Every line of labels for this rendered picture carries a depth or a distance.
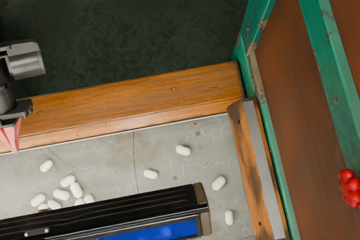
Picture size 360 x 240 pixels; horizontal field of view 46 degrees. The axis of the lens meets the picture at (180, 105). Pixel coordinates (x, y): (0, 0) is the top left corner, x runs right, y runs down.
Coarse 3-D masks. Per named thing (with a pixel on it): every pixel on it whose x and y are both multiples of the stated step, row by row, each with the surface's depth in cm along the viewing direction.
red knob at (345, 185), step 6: (342, 174) 47; (348, 174) 46; (354, 174) 46; (342, 180) 47; (348, 180) 46; (354, 180) 45; (342, 186) 47; (348, 186) 46; (354, 186) 45; (348, 192) 46; (354, 192) 45; (348, 198) 46; (354, 198) 45; (354, 204) 46
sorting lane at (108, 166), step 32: (160, 128) 100; (192, 128) 100; (224, 128) 100; (0, 160) 98; (32, 160) 98; (64, 160) 98; (96, 160) 98; (128, 160) 98; (160, 160) 98; (192, 160) 98; (224, 160) 98; (0, 192) 96; (32, 192) 96; (96, 192) 96; (128, 192) 96; (224, 192) 96; (224, 224) 94
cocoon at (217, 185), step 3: (219, 177) 95; (222, 177) 95; (216, 180) 95; (219, 180) 94; (222, 180) 94; (225, 180) 95; (213, 183) 95; (216, 183) 94; (219, 183) 94; (222, 183) 94; (213, 186) 94; (216, 186) 94; (219, 186) 94; (216, 189) 94; (219, 189) 95
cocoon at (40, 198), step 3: (39, 195) 94; (42, 195) 94; (33, 198) 94; (36, 198) 94; (39, 198) 94; (42, 198) 94; (45, 198) 95; (33, 201) 94; (36, 201) 94; (39, 201) 94; (42, 201) 94; (33, 204) 94; (36, 204) 94; (39, 204) 94
